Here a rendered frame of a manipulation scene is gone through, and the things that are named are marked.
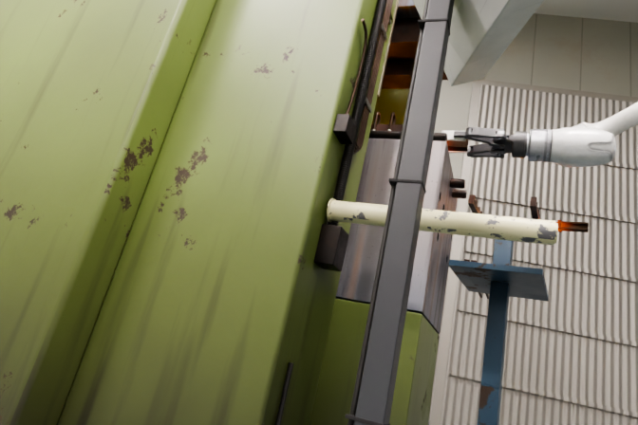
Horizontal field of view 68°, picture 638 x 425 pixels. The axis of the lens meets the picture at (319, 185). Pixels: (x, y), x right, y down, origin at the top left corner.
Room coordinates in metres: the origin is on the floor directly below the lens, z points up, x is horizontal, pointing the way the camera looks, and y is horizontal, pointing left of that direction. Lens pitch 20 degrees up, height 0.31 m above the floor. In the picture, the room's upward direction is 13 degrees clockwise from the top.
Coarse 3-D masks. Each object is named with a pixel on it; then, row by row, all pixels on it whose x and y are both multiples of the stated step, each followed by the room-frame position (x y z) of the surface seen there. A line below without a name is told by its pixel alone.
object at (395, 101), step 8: (384, 96) 1.58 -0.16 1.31; (392, 96) 1.57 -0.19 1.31; (400, 96) 1.56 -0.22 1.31; (376, 104) 1.59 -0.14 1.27; (384, 104) 1.58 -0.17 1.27; (392, 104) 1.57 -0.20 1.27; (400, 104) 1.55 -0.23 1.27; (376, 112) 1.59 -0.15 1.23; (384, 112) 1.58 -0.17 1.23; (400, 112) 1.55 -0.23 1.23; (384, 120) 1.57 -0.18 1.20; (392, 120) 1.56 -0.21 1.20; (400, 120) 1.55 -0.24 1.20
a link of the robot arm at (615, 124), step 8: (632, 104) 1.10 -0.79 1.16; (624, 112) 1.11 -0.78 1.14; (632, 112) 1.09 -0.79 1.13; (608, 120) 1.15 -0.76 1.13; (616, 120) 1.14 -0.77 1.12; (624, 120) 1.12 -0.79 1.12; (632, 120) 1.11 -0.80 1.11; (600, 128) 1.16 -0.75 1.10; (608, 128) 1.15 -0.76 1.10; (616, 128) 1.15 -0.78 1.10; (624, 128) 1.14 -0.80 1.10
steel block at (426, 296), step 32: (384, 160) 1.16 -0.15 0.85; (448, 160) 1.17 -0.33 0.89; (384, 192) 1.16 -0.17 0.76; (448, 192) 1.25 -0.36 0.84; (352, 224) 1.18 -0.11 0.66; (352, 256) 1.18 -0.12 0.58; (416, 256) 1.11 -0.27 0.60; (448, 256) 1.42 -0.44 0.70; (352, 288) 1.17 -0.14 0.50; (416, 288) 1.11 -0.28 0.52
